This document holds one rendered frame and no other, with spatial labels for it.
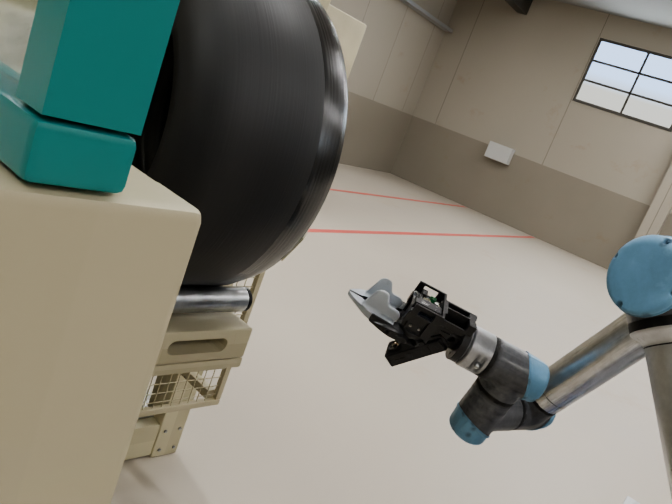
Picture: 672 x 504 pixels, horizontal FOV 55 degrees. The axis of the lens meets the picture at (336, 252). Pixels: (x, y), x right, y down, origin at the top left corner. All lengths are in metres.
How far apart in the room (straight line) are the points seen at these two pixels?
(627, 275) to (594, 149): 11.73
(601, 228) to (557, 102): 2.48
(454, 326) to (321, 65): 0.47
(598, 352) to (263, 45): 0.73
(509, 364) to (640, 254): 0.29
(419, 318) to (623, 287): 0.31
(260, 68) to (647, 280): 0.59
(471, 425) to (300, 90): 0.64
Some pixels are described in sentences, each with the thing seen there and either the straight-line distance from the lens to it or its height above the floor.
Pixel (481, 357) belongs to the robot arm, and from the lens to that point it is 1.10.
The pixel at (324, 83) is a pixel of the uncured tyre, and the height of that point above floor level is 1.30.
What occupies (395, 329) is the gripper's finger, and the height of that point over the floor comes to 0.97.
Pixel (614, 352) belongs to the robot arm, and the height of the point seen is 1.06.
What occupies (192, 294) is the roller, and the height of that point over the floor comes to 0.92.
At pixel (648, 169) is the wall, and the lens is 12.50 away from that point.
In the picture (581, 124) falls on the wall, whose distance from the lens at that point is 12.81.
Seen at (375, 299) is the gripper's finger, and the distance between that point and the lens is 1.07.
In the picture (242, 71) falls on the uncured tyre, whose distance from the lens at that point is 0.85.
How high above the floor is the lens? 1.30
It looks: 14 degrees down
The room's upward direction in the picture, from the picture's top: 21 degrees clockwise
